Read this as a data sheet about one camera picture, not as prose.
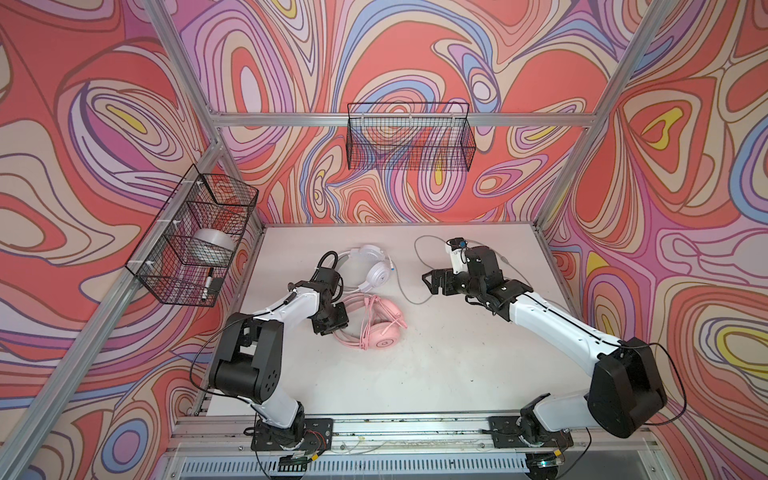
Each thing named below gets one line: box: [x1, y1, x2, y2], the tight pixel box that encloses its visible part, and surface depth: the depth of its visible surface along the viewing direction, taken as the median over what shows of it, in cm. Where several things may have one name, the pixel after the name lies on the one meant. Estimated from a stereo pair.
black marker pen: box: [202, 267, 214, 301], surface depth 74 cm
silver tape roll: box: [190, 228, 235, 262], surface depth 73 cm
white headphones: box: [338, 244, 391, 293], surface depth 103 cm
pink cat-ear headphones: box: [333, 293, 407, 351], surface depth 86 cm
